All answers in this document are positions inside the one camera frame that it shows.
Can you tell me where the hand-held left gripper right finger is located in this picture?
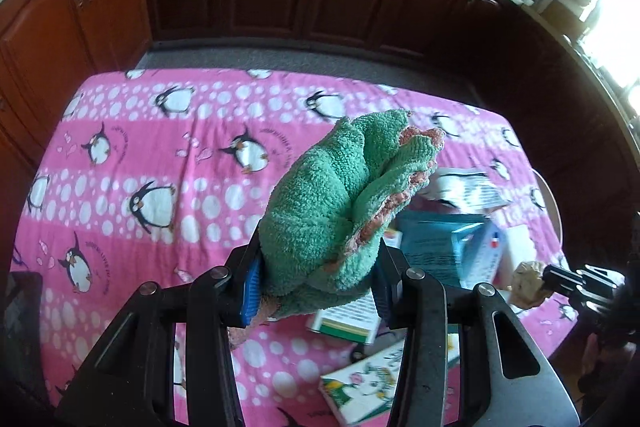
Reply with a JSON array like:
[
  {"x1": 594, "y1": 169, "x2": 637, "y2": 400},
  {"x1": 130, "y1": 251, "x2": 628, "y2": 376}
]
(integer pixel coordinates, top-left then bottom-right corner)
[{"x1": 372, "y1": 242, "x2": 583, "y2": 427}]

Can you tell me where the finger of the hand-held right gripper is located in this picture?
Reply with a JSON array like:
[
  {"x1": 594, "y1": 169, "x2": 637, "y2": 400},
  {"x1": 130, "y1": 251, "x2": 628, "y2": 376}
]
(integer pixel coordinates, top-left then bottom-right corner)
[{"x1": 541, "y1": 264, "x2": 618, "y2": 308}]

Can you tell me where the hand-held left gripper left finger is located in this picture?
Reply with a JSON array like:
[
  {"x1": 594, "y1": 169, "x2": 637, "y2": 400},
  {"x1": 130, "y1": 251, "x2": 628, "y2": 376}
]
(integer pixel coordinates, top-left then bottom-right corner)
[{"x1": 55, "y1": 247, "x2": 266, "y2": 427}]

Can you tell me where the paper ball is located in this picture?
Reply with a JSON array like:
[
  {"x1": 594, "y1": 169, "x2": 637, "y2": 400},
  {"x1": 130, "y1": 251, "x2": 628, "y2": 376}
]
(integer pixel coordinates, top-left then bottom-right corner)
[{"x1": 511, "y1": 259, "x2": 551, "y2": 310}]

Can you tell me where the white box with green stripes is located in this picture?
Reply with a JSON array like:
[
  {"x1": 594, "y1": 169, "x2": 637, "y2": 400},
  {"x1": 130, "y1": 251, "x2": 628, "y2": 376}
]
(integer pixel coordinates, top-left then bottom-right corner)
[{"x1": 306, "y1": 289, "x2": 383, "y2": 347}]

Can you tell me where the small white orange box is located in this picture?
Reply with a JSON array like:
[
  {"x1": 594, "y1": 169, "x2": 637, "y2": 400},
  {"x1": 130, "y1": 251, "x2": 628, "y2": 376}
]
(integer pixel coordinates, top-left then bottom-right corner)
[{"x1": 382, "y1": 228, "x2": 405, "y2": 253}]

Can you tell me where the plain white block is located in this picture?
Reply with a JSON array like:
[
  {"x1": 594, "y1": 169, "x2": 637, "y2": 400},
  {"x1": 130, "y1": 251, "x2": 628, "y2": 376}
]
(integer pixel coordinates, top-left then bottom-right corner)
[{"x1": 492, "y1": 226, "x2": 532, "y2": 293}]

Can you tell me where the teal paper box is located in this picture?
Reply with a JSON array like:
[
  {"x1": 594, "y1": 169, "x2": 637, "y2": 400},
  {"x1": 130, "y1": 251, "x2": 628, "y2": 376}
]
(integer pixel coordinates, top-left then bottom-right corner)
[{"x1": 397, "y1": 211, "x2": 488, "y2": 290}]

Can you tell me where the round white bin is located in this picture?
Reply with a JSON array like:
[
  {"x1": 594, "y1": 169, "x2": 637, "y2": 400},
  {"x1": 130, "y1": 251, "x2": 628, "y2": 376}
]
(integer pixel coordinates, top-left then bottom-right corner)
[{"x1": 530, "y1": 167, "x2": 565, "y2": 258}]

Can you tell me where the white box with red-blue emblem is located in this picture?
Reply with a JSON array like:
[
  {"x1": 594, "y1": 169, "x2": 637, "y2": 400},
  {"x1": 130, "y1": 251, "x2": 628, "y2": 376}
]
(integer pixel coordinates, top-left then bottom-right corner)
[{"x1": 452, "y1": 227, "x2": 505, "y2": 289}]

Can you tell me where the white floral box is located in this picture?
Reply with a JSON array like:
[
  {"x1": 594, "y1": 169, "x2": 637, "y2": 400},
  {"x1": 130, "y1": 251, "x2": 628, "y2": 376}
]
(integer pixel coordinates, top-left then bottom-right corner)
[{"x1": 319, "y1": 332, "x2": 463, "y2": 427}]

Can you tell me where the green terry towel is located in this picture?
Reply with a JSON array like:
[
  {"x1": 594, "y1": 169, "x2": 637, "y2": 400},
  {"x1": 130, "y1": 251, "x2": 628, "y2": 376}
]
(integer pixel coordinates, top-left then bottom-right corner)
[{"x1": 227, "y1": 110, "x2": 447, "y2": 350}]

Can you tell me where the white carton with grey print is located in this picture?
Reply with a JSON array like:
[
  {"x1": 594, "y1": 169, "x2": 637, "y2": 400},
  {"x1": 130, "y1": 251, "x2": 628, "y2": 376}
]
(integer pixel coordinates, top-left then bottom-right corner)
[{"x1": 427, "y1": 168, "x2": 512, "y2": 214}]

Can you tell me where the pink penguin blanket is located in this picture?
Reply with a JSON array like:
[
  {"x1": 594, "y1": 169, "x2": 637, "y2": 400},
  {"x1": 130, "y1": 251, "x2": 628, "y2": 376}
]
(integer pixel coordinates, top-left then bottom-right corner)
[{"x1": 10, "y1": 68, "x2": 581, "y2": 427}]

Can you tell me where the black chair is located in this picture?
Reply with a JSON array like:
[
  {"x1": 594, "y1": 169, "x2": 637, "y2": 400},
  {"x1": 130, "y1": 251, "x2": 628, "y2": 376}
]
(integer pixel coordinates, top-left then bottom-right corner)
[{"x1": 0, "y1": 271, "x2": 53, "y2": 410}]

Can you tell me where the bright window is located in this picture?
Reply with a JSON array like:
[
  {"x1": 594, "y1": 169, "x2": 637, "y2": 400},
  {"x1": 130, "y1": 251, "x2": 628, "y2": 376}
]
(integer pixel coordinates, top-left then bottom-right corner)
[{"x1": 575, "y1": 0, "x2": 640, "y2": 108}]

